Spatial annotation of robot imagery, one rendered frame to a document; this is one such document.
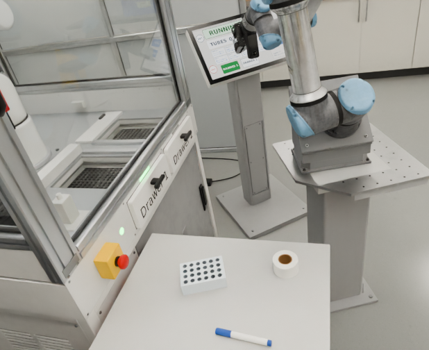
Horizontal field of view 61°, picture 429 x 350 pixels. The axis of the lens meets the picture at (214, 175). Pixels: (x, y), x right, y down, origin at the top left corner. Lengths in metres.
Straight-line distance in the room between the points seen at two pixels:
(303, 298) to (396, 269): 1.18
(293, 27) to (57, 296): 0.94
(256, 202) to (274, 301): 1.48
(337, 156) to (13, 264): 1.09
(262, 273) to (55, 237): 0.55
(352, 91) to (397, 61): 3.07
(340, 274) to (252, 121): 0.95
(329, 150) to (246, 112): 0.81
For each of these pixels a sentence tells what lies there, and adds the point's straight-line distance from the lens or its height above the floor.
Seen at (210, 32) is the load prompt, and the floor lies 1.16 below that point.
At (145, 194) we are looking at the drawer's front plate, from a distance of 1.23.
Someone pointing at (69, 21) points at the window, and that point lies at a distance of 1.03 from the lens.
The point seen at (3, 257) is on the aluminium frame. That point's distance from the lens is 1.02.
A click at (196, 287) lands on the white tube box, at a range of 1.05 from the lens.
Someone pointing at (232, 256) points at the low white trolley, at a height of 0.76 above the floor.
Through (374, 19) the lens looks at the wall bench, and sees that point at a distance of 4.12.
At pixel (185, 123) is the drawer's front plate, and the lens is 1.56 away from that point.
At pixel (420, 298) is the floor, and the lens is 2.06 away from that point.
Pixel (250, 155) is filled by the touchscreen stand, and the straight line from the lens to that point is 2.23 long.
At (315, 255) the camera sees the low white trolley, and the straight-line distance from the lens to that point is 1.12.
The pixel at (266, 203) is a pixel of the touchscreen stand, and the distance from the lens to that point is 2.44.
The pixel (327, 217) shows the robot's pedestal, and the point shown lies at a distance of 1.54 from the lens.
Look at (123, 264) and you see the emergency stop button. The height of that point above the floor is 0.88.
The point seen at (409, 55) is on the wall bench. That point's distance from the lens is 4.29.
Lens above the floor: 1.58
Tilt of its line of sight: 33 degrees down
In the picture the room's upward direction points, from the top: 11 degrees counter-clockwise
